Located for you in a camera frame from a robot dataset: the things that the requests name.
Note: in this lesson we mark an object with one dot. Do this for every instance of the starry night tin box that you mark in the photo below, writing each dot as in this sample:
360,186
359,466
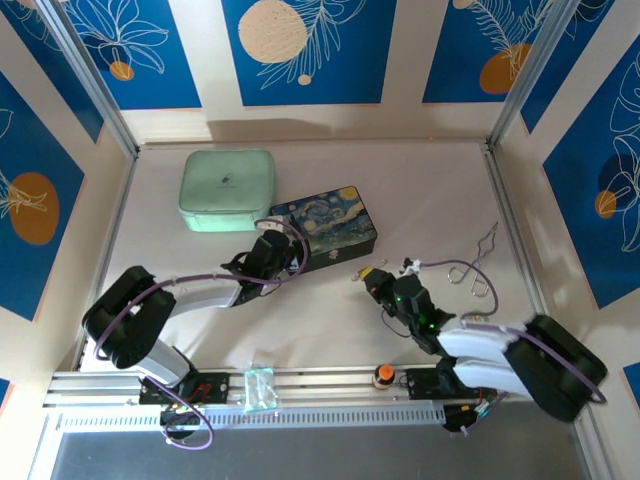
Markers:
335,220

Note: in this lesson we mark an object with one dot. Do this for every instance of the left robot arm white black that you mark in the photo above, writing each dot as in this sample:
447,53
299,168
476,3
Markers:
205,295

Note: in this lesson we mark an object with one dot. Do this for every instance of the green white round sticker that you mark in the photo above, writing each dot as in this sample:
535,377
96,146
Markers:
474,317

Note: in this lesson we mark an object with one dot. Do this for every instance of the small bottle orange cap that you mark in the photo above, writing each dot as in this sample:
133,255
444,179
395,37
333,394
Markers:
384,372

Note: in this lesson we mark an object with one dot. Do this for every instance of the mint green zip case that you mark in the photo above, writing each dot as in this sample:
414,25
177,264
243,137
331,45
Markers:
225,190

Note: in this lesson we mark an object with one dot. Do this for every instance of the blue poster large beige circle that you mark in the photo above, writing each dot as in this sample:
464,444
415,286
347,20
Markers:
325,75

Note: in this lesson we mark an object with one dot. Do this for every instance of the blue poster white leaf outlines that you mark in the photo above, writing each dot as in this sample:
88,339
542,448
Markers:
600,250

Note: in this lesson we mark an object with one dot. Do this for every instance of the blue poster white flower outline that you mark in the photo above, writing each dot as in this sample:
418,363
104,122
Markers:
150,85

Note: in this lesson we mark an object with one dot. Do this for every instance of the blue poster orange circle fern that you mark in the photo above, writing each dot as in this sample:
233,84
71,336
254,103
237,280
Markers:
460,60

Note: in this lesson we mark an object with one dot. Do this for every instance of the blue poster orange oval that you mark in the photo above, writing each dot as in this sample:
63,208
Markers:
35,210

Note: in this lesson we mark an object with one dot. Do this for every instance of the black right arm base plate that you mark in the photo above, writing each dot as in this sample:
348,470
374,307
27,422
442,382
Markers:
420,385

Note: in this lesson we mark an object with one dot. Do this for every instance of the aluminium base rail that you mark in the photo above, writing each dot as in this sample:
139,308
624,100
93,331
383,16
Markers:
325,385

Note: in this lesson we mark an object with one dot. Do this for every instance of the aluminium table side rail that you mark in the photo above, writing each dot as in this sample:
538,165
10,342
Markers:
117,220
512,225

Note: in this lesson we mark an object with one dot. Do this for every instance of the black under-rail bracket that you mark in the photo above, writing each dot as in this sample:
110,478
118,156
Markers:
457,420
172,419

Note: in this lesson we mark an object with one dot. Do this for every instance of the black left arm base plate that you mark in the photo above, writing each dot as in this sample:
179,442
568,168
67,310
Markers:
215,387

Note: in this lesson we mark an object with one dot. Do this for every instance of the aluminium frame post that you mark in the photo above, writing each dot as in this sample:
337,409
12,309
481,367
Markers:
531,75
96,85

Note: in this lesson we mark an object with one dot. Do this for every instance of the blue floral wall poster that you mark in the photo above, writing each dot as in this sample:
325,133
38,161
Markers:
565,65
50,75

